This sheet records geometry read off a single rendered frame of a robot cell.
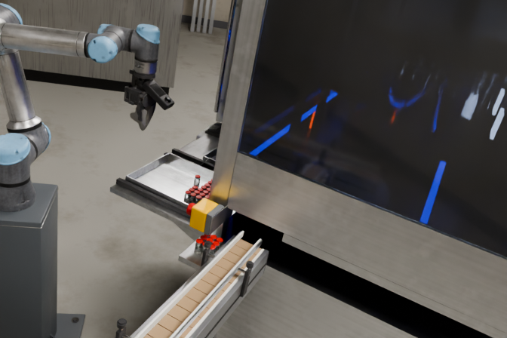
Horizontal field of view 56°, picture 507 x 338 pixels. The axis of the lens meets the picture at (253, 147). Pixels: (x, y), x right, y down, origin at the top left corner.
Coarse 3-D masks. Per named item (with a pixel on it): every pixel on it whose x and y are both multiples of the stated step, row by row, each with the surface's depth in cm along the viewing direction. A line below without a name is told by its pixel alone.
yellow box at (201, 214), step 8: (208, 200) 146; (192, 208) 141; (200, 208) 141; (208, 208) 142; (216, 208) 143; (192, 216) 142; (200, 216) 141; (208, 216) 140; (192, 224) 143; (200, 224) 142; (208, 224) 141; (208, 232) 142
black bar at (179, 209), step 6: (120, 180) 171; (126, 180) 172; (126, 186) 170; (132, 186) 169; (138, 186) 170; (138, 192) 169; (144, 192) 167; (150, 192) 168; (150, 198) 167; (156, 198) 166; (162, 198) 166; (162, 204) 165; (168, 204) 164; (174, 204) 164; (174, 210) 164; (180, 210) 162; (186, 216) 162
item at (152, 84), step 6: (144, 84) 160; (150, 84) 160; (156, 84) 162; (150, 90) 159; (156, 90) 160; (162, 90) 162; (156, 96) 159; (162, 96) 160; (168, 96) 162; (156, 102) 160; (162, 102) 159; (168, 102) 160; (162, 108) 160; (168, 108) 161
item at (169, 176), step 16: (160, 160) 189; (176, 160) 193; (128, 176) 173; (144, 176) 180; (160, 176) 182; (176, 176) 185; (192, 176) 187; (208, 176) 188; (160, 192) 167; (176, 192) 174
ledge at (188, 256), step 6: (192, 246) 149; (186, 252) 146; (192, 252) 146; (180, 258) 144; (186, 258) 143; (192, 258) 144; (198, 258) 144; (186, 264) 144; (192, 264) 143; (198, 264) 142
